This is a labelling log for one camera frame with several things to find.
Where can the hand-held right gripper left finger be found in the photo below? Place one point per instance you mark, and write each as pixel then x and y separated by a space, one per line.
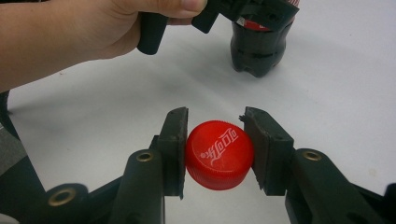
pixel 172 155

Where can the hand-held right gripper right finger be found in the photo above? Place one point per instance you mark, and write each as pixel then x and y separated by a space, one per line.
pixel 274 155

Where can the dark soda bottle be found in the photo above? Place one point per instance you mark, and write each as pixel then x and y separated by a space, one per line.
pixel 258 51

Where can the red bottle cap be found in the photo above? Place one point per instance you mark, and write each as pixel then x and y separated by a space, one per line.
pixel 218 155

